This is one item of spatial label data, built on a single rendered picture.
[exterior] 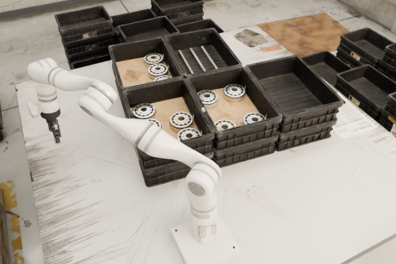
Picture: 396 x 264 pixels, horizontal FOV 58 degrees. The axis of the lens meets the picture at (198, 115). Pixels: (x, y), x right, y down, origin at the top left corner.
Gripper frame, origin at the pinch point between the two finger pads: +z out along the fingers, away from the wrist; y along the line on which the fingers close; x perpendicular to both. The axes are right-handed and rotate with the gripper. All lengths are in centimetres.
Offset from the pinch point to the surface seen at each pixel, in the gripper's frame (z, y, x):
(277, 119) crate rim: -15, -48, -77
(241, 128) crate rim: -14, -44, -62
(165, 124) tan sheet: -2.6, -16.1, -43.7
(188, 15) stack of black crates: 11, 126, -144
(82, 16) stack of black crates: 15, 164, -64
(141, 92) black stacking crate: -10.6, 0.6, -39.7
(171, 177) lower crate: 10, -35, -36
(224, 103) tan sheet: -7, -19, -74
